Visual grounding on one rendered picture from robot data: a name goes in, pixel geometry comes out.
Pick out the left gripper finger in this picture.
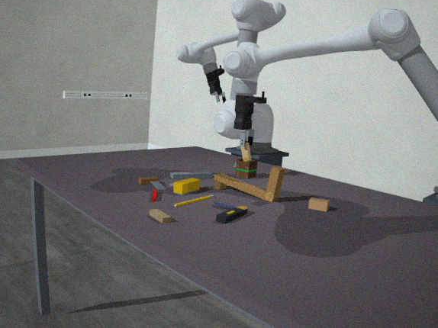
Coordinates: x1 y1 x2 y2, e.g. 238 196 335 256
235 129 246 146
248 129 255 146

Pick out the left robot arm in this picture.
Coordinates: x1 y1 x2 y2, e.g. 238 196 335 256
223 6 438 122

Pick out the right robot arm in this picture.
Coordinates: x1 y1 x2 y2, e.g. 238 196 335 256
176 0 286 154

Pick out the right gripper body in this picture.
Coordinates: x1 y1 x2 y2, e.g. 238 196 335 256
203 63 224 94

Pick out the yellow rectangular block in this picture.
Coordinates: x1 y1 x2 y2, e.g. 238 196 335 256
173 178 201 195

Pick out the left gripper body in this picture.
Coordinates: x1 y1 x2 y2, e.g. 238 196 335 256
233 80 267 130

